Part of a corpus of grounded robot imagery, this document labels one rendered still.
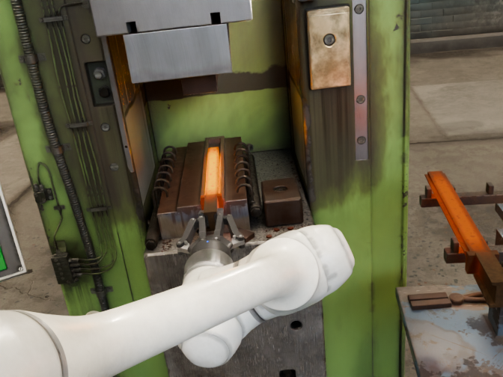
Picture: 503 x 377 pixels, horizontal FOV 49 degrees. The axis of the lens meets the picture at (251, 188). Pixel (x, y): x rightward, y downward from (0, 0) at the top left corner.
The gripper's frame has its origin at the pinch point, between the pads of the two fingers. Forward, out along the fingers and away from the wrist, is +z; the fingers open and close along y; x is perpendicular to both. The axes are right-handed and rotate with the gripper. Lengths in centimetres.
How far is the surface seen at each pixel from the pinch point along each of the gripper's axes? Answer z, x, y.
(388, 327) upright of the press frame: 18, -53, 43
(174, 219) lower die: 5.0, -3.7, -8.9
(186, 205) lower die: 5.7, -0.9, -5.7
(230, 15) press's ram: 6.7, 38.0, 8.3
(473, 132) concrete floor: 283, -111, 181
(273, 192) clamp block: 9.4, -2.0, 13.7
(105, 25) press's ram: 6.7, 38.7, -15.2
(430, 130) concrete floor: 296, -112, 153
